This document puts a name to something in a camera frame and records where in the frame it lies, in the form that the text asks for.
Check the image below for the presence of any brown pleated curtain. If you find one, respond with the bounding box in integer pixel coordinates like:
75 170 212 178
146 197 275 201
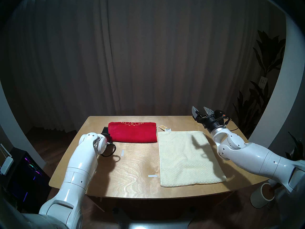
0 0 286 134

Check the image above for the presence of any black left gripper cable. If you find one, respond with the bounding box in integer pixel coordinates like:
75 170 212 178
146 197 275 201
100 141 117 157

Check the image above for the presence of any cream dotted towel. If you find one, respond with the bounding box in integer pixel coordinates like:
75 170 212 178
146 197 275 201
158 131 227 187

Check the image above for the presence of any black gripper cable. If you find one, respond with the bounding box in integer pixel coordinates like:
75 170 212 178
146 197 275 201
100 141 117 157
223 116 240 132

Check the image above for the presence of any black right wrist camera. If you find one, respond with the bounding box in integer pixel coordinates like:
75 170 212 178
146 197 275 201
213 110 227 120

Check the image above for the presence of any tall dark leafy plant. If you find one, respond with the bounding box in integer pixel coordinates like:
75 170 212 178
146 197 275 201
232 30 286 139

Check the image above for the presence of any red towel with gold pattern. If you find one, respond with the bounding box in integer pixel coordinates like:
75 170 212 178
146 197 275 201
108 122 158 143

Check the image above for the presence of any black computer tower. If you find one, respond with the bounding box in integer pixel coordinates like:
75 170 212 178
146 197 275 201
0 147 52 213

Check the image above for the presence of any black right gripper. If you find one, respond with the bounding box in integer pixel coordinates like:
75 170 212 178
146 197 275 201
192 106 223 133

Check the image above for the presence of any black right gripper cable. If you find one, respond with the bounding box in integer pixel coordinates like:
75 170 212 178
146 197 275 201
223 116 240 132

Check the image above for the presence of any wooden table underframe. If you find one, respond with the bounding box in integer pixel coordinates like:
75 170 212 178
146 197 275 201
89 196 106 212

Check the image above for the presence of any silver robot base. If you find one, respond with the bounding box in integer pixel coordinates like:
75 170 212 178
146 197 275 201
112 207 194 229

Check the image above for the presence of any small dark leafy plant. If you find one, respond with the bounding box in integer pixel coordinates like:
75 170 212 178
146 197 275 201
285 132 305 161

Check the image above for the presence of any white wall device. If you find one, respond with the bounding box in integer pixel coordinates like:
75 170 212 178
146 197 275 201
0 143 14 175

